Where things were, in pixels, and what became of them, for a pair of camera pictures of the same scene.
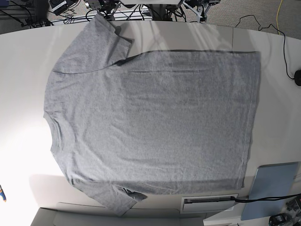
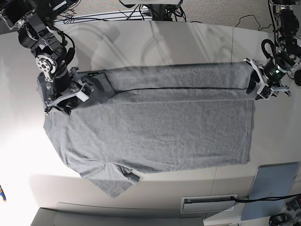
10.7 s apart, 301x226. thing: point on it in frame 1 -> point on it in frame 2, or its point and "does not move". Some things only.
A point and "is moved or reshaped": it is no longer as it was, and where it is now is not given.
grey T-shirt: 122,126 is moved or reshaped
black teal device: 278,219 does not move
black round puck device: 297,77 does not move
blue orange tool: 2,193 does not move
